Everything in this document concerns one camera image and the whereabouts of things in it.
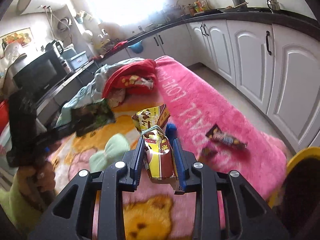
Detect green dark snack bag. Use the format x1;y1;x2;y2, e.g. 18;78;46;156
71;99;116;137

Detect brown chocolate bar wrapper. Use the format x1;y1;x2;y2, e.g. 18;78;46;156
201;124;247;158

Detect condiment bottles group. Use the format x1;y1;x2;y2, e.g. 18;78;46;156
188;0;209;16

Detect yellow rimmed trash bin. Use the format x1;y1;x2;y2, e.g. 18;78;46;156
268;147;319;239

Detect yellow brown snack packet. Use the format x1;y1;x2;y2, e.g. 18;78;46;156
132;104;178;186

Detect pink cartoon fleece blanket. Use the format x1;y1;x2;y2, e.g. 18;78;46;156
50;56;286;239

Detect light green mesh cloth pouch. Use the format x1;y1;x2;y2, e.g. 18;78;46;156
89;133;130;173

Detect blue hanging bowl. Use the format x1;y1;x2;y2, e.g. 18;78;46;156
128;40;144;54

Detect red patterned cloth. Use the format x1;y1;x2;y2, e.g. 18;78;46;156
102;59;158;98

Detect black microwave oven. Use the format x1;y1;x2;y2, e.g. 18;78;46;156
10;49;67;102

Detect person's left hand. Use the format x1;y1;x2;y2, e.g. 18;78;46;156
16;160;55;212

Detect light teal crumpled cloth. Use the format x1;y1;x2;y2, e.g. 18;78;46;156
56;57;144;127

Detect dark cooking pot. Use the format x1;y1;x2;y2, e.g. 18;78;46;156
232;0;248;8

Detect white lower kitchen cabinets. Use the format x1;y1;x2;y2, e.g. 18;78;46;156
100;19;320;153

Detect steel teapot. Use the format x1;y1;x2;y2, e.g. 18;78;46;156
266;0;281;12

